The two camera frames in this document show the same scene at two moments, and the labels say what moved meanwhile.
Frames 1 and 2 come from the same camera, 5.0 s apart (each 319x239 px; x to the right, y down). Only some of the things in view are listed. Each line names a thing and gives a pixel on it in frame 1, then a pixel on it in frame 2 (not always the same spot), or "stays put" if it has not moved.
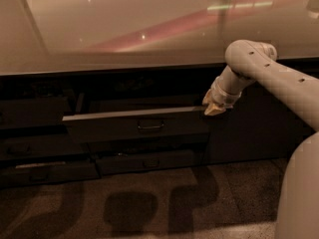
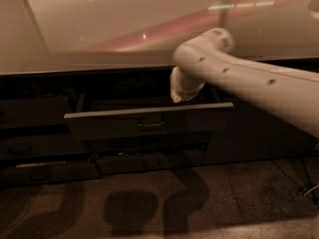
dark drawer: x=48 y=172 stays put
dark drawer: x=41 y=146 stays put
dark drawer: x=123 y=163 stays put
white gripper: x=221 y=96 → x=180 y=88
